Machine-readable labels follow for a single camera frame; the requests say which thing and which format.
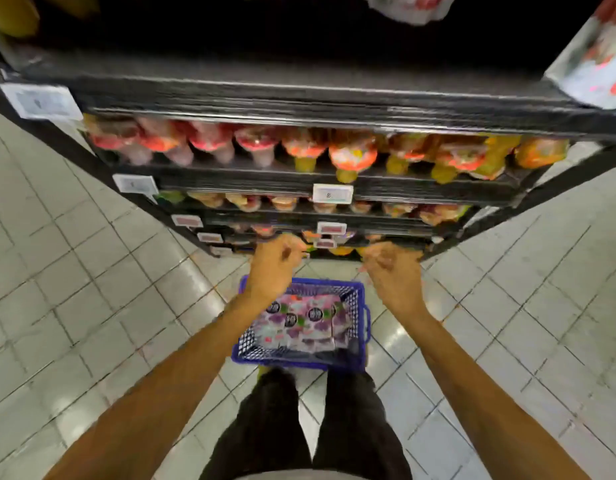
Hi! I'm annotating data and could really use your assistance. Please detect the person's right hand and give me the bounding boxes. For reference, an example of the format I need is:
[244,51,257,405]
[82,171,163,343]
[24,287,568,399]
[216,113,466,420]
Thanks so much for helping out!
[360,242,428,321]

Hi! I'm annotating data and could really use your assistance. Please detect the person's left hand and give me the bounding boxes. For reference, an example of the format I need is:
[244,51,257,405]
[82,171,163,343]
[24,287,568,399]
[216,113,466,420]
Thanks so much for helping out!
[244,233,308,308]

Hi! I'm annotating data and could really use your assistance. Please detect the blue plastic shopping basket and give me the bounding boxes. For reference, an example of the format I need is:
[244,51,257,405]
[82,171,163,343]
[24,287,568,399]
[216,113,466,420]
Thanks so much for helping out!
[231,275,372,371]

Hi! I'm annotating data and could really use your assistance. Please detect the pouches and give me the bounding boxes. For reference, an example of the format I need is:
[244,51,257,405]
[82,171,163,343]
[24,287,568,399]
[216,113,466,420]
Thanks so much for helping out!
[253,293,351,353]

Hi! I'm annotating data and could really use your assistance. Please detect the black low shelf rack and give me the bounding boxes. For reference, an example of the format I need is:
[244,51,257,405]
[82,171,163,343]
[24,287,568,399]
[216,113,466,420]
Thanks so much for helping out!
[0,0,616,261]

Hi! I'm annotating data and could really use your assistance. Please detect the red strawberry jelly bag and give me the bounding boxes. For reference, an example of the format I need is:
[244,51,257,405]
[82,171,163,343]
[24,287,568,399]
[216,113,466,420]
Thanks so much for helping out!
[355,0,456,25]

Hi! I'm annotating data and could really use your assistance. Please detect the person's right forearm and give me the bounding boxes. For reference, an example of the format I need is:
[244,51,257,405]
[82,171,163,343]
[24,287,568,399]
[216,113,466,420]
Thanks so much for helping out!
[402,304,591,480]

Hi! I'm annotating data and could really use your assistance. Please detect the person's left forearm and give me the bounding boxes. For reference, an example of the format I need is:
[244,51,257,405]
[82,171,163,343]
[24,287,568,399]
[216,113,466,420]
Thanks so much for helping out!
[43,292,269,480]

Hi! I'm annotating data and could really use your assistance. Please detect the person's right leg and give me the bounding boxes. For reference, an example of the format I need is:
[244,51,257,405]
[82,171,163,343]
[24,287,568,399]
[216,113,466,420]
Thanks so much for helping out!
[311,370,412,480]

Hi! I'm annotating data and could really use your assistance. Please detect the person's leg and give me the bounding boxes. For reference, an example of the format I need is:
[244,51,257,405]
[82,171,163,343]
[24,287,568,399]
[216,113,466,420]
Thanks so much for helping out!
[200,367,312,480]
[311,370,412,480]

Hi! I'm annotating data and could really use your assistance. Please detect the person's left leg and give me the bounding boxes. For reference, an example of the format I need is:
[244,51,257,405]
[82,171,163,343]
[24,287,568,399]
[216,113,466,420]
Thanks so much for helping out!
[200,367,312,480]

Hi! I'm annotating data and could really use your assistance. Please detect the pink peach jelly bag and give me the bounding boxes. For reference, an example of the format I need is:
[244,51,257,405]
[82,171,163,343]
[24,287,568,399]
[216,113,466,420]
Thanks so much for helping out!
[544,0,616,111]

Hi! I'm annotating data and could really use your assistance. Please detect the grey shirt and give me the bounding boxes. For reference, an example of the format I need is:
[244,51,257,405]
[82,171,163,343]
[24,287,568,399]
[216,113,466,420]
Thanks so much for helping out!
[237,469,368,480]

